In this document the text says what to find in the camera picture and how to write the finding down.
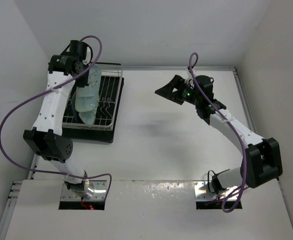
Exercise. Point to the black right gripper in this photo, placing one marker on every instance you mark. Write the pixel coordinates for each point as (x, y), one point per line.
(177, 82)

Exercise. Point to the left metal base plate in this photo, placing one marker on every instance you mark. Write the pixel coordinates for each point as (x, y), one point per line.
(96, 190)

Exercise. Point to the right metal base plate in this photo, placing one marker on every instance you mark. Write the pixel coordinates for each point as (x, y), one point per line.
(204, 192)

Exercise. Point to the light green plate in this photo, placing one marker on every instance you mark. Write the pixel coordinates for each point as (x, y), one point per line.
(87, 117)
(87, 98)

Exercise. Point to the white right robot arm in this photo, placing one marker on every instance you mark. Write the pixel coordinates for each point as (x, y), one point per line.
(262, 157)

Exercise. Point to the black drain tray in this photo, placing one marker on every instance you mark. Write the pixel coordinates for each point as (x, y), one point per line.
(101, 136)

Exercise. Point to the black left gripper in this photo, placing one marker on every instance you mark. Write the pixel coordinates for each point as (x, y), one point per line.
(82, 82)

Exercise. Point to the dark blue leaf plate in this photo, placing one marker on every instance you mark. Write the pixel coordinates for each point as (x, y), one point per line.
(71, 108)

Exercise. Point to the white wire dish rack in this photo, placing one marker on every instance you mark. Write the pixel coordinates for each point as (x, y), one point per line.
(109, 93)

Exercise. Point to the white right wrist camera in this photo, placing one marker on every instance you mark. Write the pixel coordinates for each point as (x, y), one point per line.
(192, 73)

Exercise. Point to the metal base plate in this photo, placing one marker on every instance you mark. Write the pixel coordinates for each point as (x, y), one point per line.
(204, 192)
(96, 190)

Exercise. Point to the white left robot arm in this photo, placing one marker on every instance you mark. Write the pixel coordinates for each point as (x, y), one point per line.
(46, 136)

